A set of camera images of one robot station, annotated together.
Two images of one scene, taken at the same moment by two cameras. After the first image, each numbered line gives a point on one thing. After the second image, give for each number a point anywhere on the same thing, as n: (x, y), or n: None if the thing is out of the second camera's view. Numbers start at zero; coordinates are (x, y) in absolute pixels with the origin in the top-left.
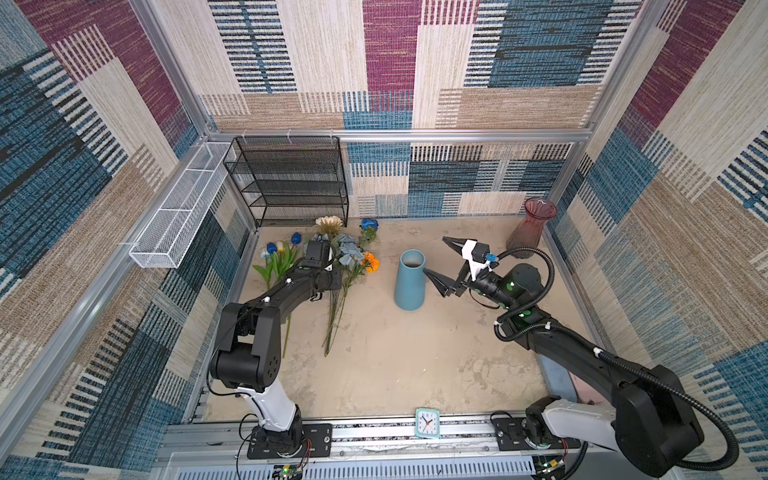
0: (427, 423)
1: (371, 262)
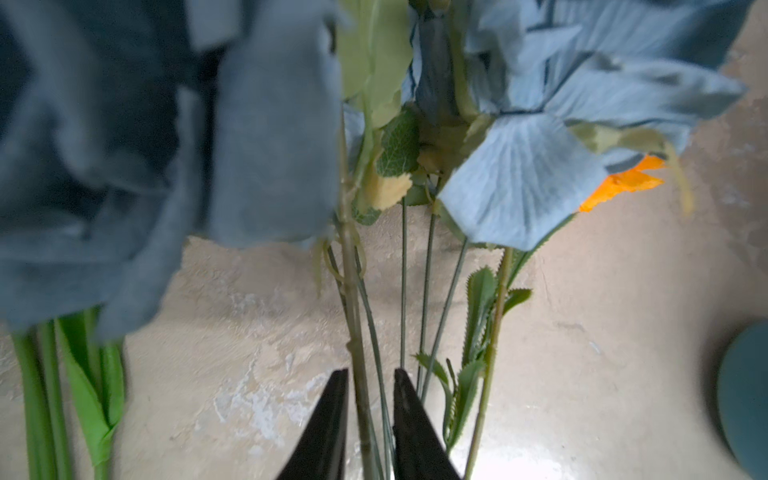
0: None
1: (633, 180)
